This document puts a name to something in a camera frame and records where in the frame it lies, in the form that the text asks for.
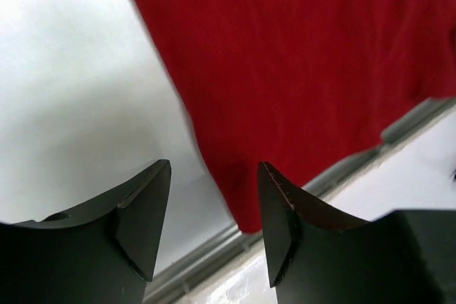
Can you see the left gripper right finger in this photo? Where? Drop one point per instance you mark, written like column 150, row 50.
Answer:
column 316, row 253

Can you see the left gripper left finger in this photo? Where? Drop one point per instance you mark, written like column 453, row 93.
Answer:
column 101, row 251

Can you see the red item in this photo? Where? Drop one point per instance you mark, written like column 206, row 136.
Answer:
column 301, row 84

